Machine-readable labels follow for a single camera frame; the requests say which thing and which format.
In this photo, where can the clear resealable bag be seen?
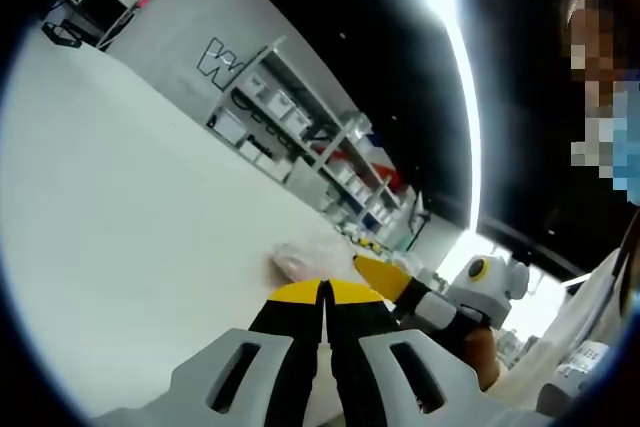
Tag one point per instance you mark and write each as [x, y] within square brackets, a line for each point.
[300, 262]

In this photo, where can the grey chest-worn device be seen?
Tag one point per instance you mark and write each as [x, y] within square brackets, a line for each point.
[580, 364]

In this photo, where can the black tripod stand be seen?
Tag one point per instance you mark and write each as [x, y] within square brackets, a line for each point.
[417, 217]

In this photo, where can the white yellow floor robot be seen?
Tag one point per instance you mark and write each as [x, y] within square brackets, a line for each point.
[365, 242]

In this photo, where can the large bright ceiling light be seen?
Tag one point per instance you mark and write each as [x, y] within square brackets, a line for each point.
[450, 7]

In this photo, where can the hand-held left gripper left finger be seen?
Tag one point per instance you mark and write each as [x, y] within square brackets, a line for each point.
[277, 364]

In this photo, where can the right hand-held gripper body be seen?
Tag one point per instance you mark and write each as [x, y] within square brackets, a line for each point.
[482, 297]

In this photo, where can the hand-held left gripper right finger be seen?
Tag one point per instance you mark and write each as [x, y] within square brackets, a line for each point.
[372, 367]

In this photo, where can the grey metal shelving unit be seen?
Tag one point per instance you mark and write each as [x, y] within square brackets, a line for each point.
[325, 159]

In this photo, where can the person in white coat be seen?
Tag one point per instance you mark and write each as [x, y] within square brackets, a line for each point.
[575, 317]

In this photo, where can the outlined letter wall logo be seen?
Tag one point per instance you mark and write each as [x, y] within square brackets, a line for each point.
[207, 57]

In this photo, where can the black flat device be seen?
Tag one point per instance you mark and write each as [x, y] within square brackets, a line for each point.
[62, 37]

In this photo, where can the person's right hand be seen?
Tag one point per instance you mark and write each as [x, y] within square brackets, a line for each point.
[480, 352]

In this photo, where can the black monitor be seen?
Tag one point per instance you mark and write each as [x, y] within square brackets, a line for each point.
[102, 4]

